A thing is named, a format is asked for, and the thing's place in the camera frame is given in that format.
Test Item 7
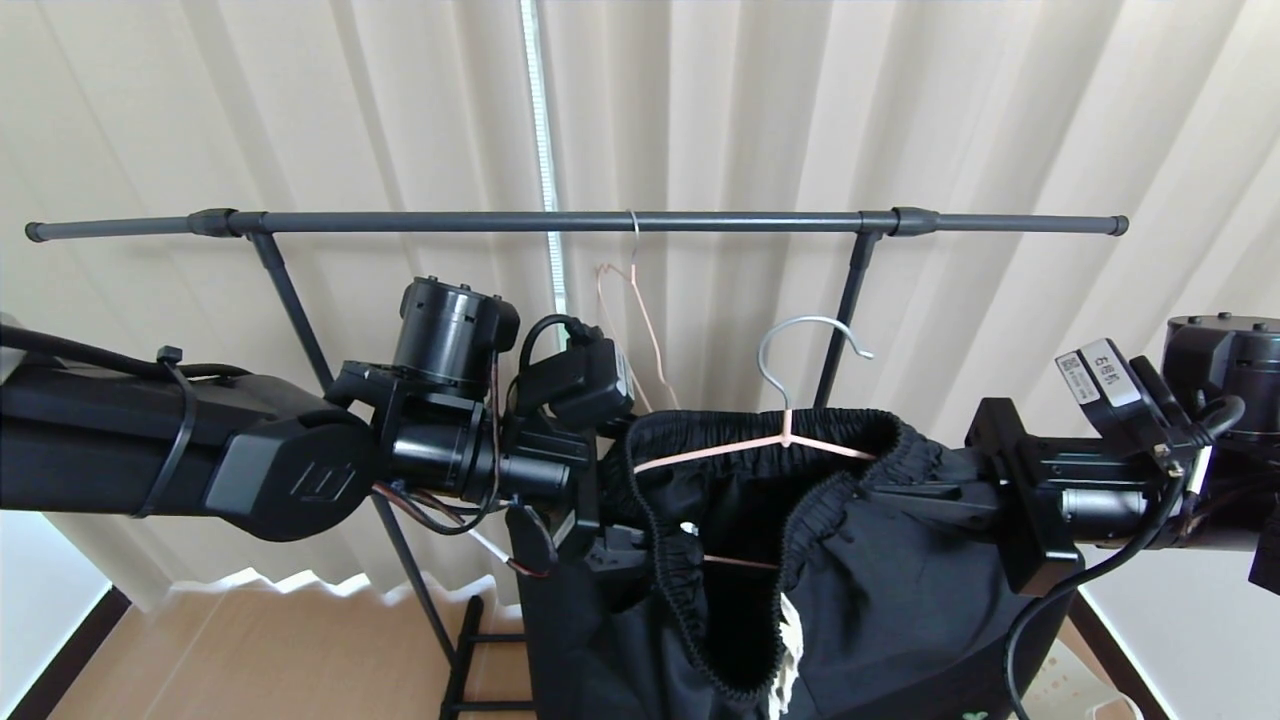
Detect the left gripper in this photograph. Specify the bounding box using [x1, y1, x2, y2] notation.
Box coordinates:
[385, 415, 651, 576]

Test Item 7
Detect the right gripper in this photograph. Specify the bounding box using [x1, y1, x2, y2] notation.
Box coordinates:
[968, 398, 1280, 598]

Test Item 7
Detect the pink clothes hanger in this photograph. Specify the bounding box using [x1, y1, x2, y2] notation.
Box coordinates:
[633, 316, 881, 573]
[597, 210, 681, 411]

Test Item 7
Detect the black garment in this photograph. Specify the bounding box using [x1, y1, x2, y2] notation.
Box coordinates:
[518, 407, 1086, 720]

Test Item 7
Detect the black clothes rack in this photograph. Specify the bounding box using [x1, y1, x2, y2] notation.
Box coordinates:
[25, 207, 1129, 720]

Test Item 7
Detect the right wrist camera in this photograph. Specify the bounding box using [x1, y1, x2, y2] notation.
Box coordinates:
[1055, 338, 1206, 479]

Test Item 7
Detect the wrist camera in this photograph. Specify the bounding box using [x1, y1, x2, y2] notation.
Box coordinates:
[515, 315, 636, 433]
[1055, 338, 1206, 479]

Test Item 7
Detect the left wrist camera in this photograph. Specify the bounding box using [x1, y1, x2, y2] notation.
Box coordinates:
[515, 315, 636, 433]

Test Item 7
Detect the black cable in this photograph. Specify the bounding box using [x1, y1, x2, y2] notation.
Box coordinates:
[0, 323, 256, 383]
[1003, 395, 1249, 720]

